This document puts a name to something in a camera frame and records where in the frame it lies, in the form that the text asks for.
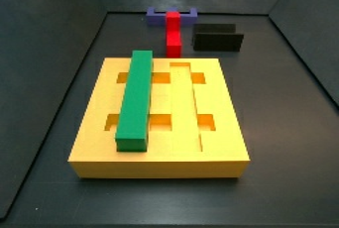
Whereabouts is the purple fork-shaped block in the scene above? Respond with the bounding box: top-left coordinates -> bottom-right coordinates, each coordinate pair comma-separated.
146,7 -> 198,26

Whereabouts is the green long block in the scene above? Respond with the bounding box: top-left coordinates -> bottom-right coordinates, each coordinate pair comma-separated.
115,51 -> 152,152

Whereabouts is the yellow slotted board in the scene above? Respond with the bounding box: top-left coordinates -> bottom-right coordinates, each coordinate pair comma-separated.
69,57 -> 251,178

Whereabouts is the red stepped block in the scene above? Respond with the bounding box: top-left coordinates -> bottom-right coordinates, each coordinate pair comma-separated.
166,12 -> 182,57

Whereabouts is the black angle bracket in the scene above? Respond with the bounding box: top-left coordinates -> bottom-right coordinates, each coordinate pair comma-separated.
192,24 -> 244,52

